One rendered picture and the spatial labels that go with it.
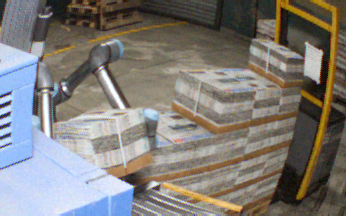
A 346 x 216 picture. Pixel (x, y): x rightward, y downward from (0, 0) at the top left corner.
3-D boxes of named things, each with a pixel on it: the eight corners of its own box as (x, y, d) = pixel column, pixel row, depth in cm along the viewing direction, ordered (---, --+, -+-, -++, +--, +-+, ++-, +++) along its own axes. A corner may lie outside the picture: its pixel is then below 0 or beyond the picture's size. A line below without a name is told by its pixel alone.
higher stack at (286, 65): (213, 205, 412) (249, 37, 370) (240, 195, 431) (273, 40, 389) (243, 221, 385) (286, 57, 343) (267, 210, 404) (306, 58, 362)
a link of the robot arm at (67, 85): (45, 91, 295) (104, 38, 267) (58, 85, 308) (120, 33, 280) (52, 109, 295) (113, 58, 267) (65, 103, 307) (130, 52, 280)
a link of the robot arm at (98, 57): (91, 43, 258) (142, 135, 255) (103, 39, 267) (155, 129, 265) (77, 56, 264) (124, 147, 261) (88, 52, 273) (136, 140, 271)
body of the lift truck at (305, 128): (257, 178, 466) (279, 91, 440) (290, 165, 501) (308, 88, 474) (301, 202, 418) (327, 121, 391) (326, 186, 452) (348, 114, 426)
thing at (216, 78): (179, 71, 339) (179, 69, 339) (216, 69, 357) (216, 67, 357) (224, 94, 314) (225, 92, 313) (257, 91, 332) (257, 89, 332)
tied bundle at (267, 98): (209, 105, 366) (215, 68, 358) (241, 101, 385) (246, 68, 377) (251, 128, 339) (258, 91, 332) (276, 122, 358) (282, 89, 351)
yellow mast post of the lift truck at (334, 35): (293, 196, 410) (329, 4, 352) (298, 194, 415) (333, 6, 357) (298, 200, 403) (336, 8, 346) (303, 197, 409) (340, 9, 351)
